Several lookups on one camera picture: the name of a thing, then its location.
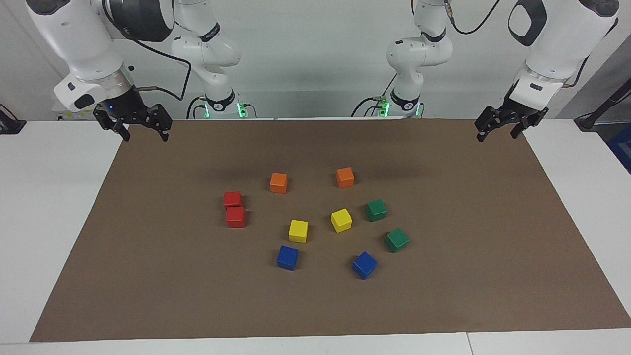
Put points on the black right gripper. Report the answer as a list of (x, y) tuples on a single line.
[(123, 106)]

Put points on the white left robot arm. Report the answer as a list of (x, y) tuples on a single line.
[(557, 44)]

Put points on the brown table mat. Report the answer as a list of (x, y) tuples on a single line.
[(315, 305)]

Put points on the yellow wooden cube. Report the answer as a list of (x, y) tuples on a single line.
[(341, 220), (298, 231)]

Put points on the blue box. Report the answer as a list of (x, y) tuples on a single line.
[(622, 148)]

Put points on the red wooden cube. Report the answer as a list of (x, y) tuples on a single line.
[(235, 217), (232, 198)]

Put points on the green wooden cube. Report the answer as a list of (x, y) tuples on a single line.
[(397, 240), (376, 210)]

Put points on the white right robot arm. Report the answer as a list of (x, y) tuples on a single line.
[(84, 44)]

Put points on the blue wooden cube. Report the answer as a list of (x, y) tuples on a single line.
[(364, 265), (287, 257)]

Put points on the black clamp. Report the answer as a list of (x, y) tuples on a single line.
[(10, 125)]

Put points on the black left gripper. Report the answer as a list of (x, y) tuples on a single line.
[(522, 111)]

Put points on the black stand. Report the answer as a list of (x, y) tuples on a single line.
[(589, 122)]

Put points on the orange wooden cube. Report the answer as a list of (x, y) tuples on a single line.
[(345, 177), (278, 183)]

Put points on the white box with yellow labels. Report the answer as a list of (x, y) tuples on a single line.
[(74, 116)]

